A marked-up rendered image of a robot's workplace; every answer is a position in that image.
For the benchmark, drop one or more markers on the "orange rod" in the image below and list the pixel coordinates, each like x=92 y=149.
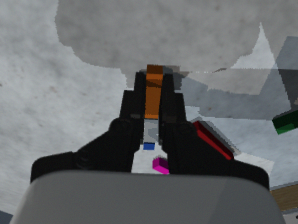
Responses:
x=154 y=78

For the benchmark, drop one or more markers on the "dark red rod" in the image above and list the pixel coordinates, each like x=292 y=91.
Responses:
x=211 y=139

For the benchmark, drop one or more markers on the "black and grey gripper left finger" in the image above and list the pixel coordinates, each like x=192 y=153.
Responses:
x=113 y=150

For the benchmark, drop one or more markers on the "small magenta block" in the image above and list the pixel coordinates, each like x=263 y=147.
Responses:
x=160 y=165

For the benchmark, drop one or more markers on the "green rod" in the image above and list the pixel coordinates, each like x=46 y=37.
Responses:
x=286 y=122

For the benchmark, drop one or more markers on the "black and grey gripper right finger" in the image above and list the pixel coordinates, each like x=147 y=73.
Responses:
x=189 y=154

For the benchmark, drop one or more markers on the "small blue block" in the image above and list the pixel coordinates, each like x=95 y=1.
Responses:
x=148 y=146

